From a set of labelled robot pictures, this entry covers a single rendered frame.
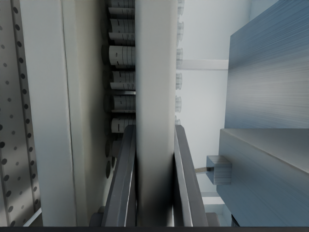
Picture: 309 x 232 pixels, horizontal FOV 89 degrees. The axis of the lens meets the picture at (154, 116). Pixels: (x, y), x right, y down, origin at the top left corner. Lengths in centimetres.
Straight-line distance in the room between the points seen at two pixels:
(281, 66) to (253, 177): 34
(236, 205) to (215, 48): 350
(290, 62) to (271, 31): 11
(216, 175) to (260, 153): 7
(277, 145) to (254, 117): 35
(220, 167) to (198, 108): 339
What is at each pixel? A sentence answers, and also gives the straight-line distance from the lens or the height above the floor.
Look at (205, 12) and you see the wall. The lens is 371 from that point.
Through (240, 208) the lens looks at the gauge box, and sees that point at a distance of 24.
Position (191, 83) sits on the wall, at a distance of 348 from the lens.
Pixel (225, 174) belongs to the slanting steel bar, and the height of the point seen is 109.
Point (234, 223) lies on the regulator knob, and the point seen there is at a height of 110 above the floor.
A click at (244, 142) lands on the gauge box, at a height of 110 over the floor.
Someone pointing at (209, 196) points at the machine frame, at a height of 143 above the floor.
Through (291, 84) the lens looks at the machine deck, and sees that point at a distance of 46.
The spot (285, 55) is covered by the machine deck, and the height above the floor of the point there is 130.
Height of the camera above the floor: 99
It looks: 1 degrees up
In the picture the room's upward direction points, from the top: 90 degrees clockwise
